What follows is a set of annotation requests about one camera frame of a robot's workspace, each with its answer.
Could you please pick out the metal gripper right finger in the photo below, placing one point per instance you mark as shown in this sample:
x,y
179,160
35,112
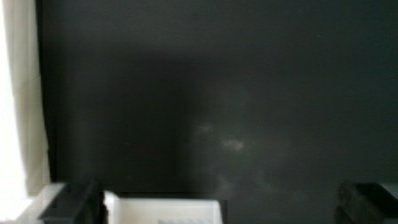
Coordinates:
x,y
369,203

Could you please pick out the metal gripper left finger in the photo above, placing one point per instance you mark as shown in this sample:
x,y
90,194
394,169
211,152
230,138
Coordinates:
x,y
78,206

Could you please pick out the white drawer tray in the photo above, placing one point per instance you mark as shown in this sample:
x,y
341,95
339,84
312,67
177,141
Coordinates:
x,y
163,211

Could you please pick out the white drawer cabinet box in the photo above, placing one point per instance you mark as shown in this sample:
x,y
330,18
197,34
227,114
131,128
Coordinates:
x,y
24,143

